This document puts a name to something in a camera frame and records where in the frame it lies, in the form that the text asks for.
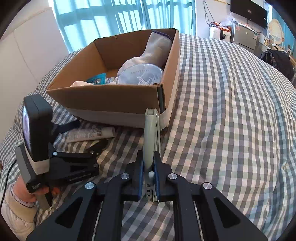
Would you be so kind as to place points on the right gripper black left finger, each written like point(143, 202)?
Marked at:
point(95, 211)

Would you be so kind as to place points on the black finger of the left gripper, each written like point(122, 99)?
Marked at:
point(98, 148)

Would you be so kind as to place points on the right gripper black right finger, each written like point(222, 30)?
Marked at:
point(201, 212)

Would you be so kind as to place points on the white cream tube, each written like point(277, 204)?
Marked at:
point(90, 134)

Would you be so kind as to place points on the pale green folding hanger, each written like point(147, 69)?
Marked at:
point(151, 144)

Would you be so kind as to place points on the person's left hand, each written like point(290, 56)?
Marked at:
point(20, 191)

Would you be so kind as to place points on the brown cardboard box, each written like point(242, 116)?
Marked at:
point(117, 104)

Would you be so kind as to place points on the teal packet in box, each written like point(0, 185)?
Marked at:
point(97, 79)

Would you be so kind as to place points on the checkered bed sheet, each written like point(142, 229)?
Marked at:
point(233, 124)

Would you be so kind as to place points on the white sock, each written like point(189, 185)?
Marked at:
point(156, 52)

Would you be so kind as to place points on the teal window curtain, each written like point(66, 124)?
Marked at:
point(81, 22)

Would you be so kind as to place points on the white suitcase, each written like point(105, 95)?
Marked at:
point(215, 32)

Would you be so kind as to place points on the black backpack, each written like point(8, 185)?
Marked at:
point(280, 60)

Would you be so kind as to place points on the silver mini fridge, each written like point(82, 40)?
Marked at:
point(244, 37)

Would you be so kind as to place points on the oval vanity mirror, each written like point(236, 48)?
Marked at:
point(275, 30)

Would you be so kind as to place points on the black wall television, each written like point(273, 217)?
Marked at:
point(251, 11)

